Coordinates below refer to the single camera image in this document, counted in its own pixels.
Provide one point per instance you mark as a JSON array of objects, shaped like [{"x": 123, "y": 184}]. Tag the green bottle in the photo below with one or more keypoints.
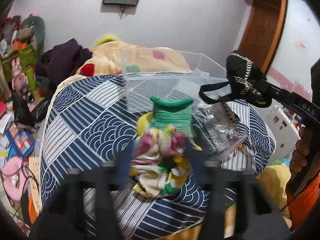
[{"x": 29, "y": 72}]

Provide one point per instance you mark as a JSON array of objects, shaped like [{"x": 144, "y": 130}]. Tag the brown wooden door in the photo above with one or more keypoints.
[{"x": 262, "y": 34}]

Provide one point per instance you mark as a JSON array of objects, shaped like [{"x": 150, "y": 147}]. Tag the clear plastic storage box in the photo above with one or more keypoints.
[{"x": 139, "y": 87}]

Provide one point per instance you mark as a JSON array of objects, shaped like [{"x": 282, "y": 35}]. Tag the beige fleece blanket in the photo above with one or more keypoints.
[{"x": 117, "y": 57}]

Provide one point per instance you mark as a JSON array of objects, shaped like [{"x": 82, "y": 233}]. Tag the yellow fluffy chair back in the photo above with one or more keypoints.
[{"x": 105, "y": 39}]

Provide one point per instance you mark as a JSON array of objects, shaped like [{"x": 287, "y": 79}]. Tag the blue white patterned tablecloth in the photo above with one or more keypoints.
[{"x": 88, "y": 123}]

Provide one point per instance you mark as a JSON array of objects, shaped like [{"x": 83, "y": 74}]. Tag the pink rabbit toy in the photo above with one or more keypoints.
[{"x": 19, "y": 81}]

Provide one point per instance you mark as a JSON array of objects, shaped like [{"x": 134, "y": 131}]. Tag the floral fabric cloth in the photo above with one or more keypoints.
[{"x": 159, "y": 164}]

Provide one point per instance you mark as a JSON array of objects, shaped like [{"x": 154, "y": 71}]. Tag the colourful blue pencil case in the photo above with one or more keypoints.
[{"x": 21, "y": 142}]

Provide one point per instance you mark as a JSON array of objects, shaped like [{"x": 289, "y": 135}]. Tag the person's right hand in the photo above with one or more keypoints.
[{"x": 298, "y": 160}]

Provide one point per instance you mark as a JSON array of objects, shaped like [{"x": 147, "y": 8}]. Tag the green knitted glove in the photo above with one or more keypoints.
[{"x": 176, "y": 113}]

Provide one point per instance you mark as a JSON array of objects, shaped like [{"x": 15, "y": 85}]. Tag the dark purple clothes pile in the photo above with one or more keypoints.
[{"x": 62, "y": 61}]

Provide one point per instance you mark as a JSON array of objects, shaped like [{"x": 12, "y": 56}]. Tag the steel wool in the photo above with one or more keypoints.
[{"x": 214, "y": 133}]

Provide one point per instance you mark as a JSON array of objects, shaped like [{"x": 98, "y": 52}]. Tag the pink plush item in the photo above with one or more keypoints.
[{"x": 14, "y": 178}]

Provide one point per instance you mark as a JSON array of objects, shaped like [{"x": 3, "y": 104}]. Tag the grey green plush toy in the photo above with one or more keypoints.
[{"x": 32, "y": 31}]

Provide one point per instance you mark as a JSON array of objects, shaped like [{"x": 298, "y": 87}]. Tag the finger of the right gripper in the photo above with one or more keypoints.
[{"x": 264, "y": 91}]

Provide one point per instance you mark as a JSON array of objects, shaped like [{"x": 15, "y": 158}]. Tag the black hat with chains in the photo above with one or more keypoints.
[{"x": 242, "y": 74}]

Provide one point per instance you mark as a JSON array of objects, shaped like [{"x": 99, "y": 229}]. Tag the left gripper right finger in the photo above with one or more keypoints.
[{"x": 256, "y": 216}]

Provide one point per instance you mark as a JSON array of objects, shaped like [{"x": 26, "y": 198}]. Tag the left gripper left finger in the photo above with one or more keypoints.
[{"x": 63, "y": 217}]

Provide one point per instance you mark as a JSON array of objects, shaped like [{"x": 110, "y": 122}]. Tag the green storage box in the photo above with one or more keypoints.
[{"x": 27, "y": 55}]

